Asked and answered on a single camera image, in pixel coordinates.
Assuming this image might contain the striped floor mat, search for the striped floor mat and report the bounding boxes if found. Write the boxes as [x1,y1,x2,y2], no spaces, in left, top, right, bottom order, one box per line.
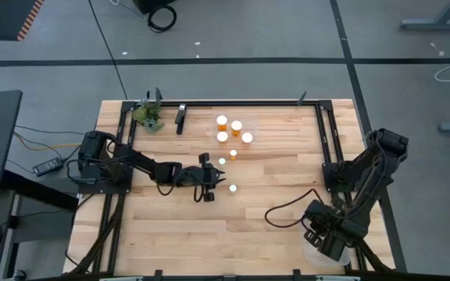
[0,0,45,42]

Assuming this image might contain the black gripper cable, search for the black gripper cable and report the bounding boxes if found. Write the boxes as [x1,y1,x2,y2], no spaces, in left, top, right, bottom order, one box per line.
[264,187,326,229]

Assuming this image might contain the green artificial plant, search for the green artificial plant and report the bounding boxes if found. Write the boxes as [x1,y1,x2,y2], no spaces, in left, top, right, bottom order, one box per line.
[132,97,166,134]

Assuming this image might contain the black rectangular bar tool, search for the black rectangular bar tool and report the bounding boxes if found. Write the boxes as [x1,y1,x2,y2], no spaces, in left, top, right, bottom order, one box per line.
[174,103,188,136]

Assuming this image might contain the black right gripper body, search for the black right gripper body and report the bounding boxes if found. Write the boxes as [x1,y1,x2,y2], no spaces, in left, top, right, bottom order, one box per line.
[304,201,369,261]

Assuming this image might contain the black power adapter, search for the black power adapter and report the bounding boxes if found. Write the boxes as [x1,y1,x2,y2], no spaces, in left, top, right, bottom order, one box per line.
[32,156,64,177]

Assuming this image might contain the black box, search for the black box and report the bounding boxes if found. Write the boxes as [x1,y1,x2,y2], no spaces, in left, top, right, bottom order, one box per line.
[132,0,176,15]

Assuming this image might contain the black cable bundle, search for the black cable bundle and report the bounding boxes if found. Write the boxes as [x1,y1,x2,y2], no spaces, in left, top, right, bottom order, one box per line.
[64,194,127,276]

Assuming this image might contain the black table frame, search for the black table frame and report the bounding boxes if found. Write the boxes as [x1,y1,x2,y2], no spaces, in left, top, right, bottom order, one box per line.
[68,99,409,281]

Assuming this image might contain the yellow cable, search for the yellow cable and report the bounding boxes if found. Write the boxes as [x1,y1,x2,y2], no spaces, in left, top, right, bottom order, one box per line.
[12,131,82,151]

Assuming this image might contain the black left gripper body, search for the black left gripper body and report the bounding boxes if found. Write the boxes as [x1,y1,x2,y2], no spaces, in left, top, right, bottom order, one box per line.
[181,152,216,203]

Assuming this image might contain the gray table leg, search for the gray table leg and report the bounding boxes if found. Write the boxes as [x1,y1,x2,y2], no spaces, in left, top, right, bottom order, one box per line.
[399,0,450,31]

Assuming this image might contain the coiled black cable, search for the coiled black cable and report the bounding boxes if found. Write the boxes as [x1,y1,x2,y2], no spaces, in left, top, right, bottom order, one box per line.
[147,4,178,34]

